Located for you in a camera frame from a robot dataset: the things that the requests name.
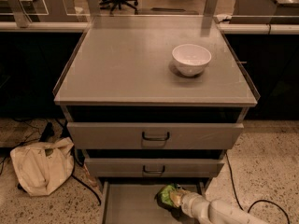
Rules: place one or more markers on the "grey bottom drawer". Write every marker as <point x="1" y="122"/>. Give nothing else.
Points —
<point x="135" y="203"/>

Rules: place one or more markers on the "grey middle drawer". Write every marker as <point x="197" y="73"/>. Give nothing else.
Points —
<point x="100" y="167"/>

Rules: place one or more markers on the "white ceramic bowl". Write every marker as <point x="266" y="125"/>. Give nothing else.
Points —
<point x="191" y="60"/>

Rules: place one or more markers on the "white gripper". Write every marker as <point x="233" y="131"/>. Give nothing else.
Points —
<point x="189" y="200"/>

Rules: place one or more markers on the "grey drawer cabinet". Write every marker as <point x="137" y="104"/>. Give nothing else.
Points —
<point x="123" y="72"/>

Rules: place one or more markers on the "green rice chip bag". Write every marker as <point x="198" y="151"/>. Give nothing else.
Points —
<point x="163" y="200"/>

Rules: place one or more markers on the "beige cloth tote bag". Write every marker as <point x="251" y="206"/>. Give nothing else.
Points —
<point x="43" y="167"/>

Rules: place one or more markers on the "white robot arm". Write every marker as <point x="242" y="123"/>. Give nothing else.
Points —
<point x="215" y="212"/>

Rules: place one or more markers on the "grey top drawer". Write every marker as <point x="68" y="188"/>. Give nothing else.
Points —
<point x="109" y="135"/>

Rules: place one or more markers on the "grey drawer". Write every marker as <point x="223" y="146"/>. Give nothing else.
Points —
<point x="109" y="135"/>
<point x="100" y="167"/>
<point x="135" y="203"/>

